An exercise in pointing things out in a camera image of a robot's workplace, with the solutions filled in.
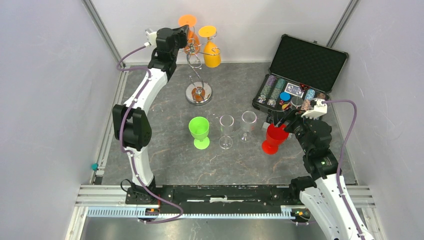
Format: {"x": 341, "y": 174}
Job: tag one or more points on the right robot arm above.
{"x": 323, "y": 192}

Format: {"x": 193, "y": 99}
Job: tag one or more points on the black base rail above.
{"x": 192, "y": 202}

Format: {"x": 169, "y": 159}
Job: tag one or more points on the red wine glass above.
{"x": 275, "y": 136}

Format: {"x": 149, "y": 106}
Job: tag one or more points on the yellow wine glass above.
{"x": 211, "y": 53}

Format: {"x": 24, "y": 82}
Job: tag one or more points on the blue round chip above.
{"x": 284, "y": 96}

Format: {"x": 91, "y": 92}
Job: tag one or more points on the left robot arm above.
{"x": 130, "y": 119}

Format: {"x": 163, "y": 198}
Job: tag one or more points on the grey small block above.
{"x": 265, "y": 126}

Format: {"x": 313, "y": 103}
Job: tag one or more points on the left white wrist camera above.
{"x": 151, "y": 37}

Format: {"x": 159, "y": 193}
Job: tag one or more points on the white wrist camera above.
{"x": 151, "y": 37}
{"x": 318, "y": 108}

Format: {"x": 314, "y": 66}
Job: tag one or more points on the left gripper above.
{"x": 181, "y": 33}

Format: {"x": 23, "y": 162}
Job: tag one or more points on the black poker chip case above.
{"x": 313, "y": 67}

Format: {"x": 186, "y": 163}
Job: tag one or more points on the chrome wine glass rack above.
{"x": 198, "y": 92}

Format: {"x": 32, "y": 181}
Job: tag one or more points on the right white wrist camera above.
{"x": 318, "y": 108}

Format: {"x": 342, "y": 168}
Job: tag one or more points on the clear wine glass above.
{"x": 226, "y": 127}
{"x": 247, "y": 125}

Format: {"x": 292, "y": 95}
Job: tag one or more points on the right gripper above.
{"x": 289, "y": 114}

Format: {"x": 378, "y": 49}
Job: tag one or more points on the green wine glass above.
{"x": 199, "y": 128}

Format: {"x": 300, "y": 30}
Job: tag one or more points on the orange wine glass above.
{"x": 193, "y": 42}

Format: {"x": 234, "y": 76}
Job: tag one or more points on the small teal object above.
{"x": 94, "y": 167}

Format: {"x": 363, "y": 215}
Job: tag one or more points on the playing card deck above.
{"x": 294, "y": 90}

